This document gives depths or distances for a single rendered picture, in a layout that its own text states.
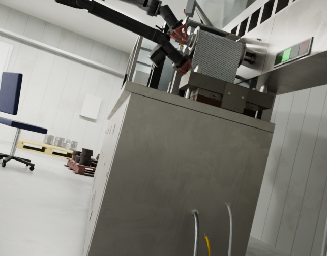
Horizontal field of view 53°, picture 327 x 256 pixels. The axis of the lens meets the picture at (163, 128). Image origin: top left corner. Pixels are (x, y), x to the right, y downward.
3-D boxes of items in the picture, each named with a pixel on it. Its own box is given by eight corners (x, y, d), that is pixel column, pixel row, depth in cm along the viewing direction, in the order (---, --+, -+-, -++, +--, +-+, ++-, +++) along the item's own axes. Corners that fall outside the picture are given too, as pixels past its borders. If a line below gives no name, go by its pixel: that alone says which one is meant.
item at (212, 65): (186, 84, 160) (195, 48, 161) (230, 97, 164) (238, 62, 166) (186, 84, 159) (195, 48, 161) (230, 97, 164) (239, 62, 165)
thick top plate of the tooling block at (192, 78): (178, 89, 155) (181, 76, 155) (254, 111, 162) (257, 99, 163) (187, 83, 139) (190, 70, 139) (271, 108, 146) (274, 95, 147)
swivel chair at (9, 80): (30, 164, 478) (52, 86, 486) (38, 173, 421) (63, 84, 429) (-23, 155, 443) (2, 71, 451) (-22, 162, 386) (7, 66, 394)
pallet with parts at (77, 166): (141, 186, 558) (147, 161, 561) (72, 173, 504) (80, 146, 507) (124, 177, 631) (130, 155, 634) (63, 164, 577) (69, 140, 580)
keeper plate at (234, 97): (219, 107, 142) (226, 83, 142) (240, 114, 144) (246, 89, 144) (221, 107, 139) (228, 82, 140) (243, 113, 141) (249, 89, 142)
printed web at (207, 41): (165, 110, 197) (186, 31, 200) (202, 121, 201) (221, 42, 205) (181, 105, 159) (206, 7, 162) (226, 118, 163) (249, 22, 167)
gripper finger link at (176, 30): (183, 42, 163) (172, 26, 162) (179, 45, 170) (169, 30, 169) (194, 35, 164) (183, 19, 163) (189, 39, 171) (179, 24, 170)
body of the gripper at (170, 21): (174, 28, 162) (165, 16, 161) (169, 34, 172) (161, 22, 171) (184, 21, 163) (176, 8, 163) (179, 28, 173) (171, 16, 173)
